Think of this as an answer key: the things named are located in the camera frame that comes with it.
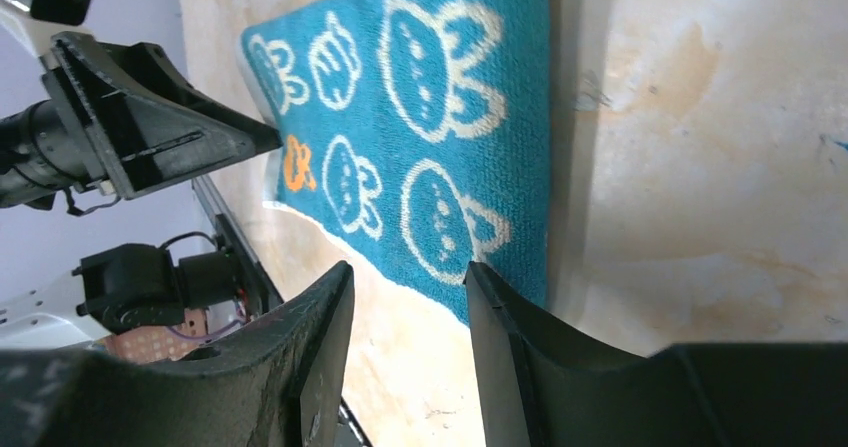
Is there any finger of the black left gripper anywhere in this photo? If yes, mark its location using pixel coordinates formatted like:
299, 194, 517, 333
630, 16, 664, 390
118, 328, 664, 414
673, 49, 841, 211
40, 31, 282, 200

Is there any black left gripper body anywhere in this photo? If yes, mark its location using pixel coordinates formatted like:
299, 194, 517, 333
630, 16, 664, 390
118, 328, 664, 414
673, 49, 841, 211
1, 100, 98, 211

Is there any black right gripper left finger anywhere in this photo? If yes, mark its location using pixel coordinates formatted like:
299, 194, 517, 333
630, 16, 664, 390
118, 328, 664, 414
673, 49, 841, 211
1, 261, 354, 446

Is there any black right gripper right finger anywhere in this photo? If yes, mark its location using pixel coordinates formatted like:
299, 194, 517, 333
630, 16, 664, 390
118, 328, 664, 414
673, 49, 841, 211
465, 262, 847, 446

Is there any patterned teal yellow towel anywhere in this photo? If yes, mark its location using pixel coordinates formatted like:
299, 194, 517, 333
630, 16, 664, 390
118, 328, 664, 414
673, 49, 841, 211
240, 0, 551, 321

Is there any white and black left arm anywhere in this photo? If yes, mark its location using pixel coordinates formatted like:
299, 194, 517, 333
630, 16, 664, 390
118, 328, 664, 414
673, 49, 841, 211
1, 31, 281, 350

